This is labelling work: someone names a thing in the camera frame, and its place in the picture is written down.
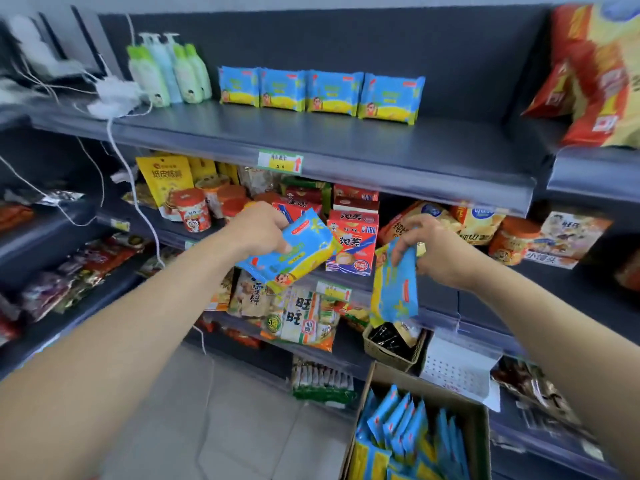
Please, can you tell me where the person's right hand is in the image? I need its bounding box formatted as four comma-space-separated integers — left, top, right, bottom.
389, 213, 483, 291

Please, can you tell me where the person's left hand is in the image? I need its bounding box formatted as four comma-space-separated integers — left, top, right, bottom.
222, 201, 293, 261

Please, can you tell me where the brown cardboard box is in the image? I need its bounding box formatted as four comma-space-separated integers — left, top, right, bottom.
339, 361, 493, 480

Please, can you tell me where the dark grey shelf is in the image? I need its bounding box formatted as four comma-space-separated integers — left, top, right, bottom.
0, 2, 640, 480

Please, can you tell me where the person's left forearm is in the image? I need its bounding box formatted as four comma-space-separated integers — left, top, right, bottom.
0, 234, 251, 480

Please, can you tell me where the person's right forearm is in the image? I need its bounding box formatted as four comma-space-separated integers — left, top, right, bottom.
457, 264, 640, 478

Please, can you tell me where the red blue snack box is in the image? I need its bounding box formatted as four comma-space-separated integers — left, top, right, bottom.
325, 209, 379, 277
272, 197, 323, 225

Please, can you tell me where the yellow potato chip bag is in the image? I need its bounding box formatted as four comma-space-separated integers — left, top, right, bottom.
377, 200, 463, 245

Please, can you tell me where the clear plastic snack bag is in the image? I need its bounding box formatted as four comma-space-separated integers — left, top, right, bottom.
237, 166, 282, 197

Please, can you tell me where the red white snack can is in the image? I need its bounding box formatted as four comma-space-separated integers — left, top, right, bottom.
169, 188, 213, 233

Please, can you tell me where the orange lidded snack jar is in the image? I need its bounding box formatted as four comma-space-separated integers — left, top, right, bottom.
488, 216, 543, 267

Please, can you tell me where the beige rice cracker bag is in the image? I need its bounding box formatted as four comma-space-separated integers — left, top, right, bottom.
227, 269, 273, 325

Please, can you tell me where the orange green snack bag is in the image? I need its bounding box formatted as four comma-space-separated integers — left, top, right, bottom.
205, 267, 236, 312

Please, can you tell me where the beige sachet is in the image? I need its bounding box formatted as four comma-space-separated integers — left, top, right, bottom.
395, 319, 423, 348

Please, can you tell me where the white rice cracker multipack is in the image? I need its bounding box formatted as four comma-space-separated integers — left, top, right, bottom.
259, 284, 341, 353

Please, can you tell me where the bundle of dark sachets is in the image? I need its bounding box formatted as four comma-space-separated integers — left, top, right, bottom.
369, 322, 413, 359

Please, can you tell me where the red yellow snack bag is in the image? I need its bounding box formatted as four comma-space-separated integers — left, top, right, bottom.
339, 302, 371, 333

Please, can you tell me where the orange red snack packet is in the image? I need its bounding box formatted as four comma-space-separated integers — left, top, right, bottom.
219, 326, 262, 351

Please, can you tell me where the white perforated plastic tray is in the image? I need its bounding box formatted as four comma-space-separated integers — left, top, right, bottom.
419, 328, 503, 413

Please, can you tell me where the beige woven basket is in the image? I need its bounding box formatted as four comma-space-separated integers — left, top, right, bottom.
362, 322, 429, 373

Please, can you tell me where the brown gift snack bag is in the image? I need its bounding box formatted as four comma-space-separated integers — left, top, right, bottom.
492, 357, 606, 461

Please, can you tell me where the green white wafer pack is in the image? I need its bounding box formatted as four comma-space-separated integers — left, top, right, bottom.
291, 358, 357, 408

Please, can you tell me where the pile of red snack packets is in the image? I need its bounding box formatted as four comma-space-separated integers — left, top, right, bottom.
19, 233, 151, 323

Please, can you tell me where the blue pump lotion bottle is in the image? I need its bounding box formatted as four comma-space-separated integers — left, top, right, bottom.
162, 32, 182, 63
139, 32, 184, 105

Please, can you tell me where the large red yellow chip bag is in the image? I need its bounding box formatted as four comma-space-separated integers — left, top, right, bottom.
522, 39, 640, 148
549, 2, 640, 61

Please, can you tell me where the thick white cable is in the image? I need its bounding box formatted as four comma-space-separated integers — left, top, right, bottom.
103, 117, 169, 269

